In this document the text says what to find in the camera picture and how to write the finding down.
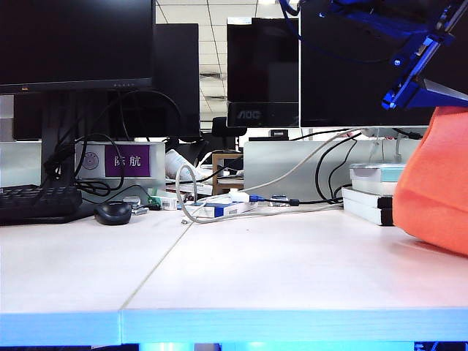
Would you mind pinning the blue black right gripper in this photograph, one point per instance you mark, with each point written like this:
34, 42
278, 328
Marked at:
404, 69

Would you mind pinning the orange rag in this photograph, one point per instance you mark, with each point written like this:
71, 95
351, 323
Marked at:
435, 183

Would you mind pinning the white-framed AOC monitor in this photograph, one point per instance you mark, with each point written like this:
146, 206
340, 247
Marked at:
347, 91

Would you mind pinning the teal book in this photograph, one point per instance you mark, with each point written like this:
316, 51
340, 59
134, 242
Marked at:
391, 175

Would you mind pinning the white neuroscience book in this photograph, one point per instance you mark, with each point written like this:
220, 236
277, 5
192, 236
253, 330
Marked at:
369, 188

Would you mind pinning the small black nameplate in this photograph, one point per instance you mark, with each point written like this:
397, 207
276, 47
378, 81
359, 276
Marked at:
279, 135

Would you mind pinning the black AOC monitor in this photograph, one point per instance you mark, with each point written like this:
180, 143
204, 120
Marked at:
256, 66

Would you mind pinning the small silver metal clip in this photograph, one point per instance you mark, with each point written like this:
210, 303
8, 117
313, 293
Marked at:
279, 196

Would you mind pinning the black office chair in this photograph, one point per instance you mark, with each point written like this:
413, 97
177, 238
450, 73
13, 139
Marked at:
219, 128

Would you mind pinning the white adapter with blue plug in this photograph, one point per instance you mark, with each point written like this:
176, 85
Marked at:
237, 195

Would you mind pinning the small wooden shelf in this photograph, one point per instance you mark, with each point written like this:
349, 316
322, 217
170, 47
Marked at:
215, 183

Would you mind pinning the blue white carton box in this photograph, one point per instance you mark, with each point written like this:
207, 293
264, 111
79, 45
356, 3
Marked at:
226, 211

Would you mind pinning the dark monitor back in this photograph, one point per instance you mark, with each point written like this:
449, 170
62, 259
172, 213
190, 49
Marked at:
175, 73

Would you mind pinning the small white barcode box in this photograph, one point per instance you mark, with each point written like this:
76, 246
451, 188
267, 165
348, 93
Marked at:
169, 204

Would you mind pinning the small green white box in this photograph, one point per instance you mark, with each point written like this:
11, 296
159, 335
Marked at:
154, 197

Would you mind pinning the purple name sign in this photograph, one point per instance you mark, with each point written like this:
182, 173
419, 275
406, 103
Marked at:
128, 161

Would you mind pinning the small silver gadget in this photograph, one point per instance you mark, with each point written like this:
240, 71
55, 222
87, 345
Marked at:
136, 206

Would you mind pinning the black computer mouse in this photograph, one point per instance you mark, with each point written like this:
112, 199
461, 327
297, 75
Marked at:
112, 213

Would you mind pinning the black monitor stand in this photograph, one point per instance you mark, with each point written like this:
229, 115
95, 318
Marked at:
55, 128

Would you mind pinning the black-framed monitor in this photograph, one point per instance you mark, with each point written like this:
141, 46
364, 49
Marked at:
55, 36

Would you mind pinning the black keyboard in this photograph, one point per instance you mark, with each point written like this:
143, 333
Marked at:
36, 204

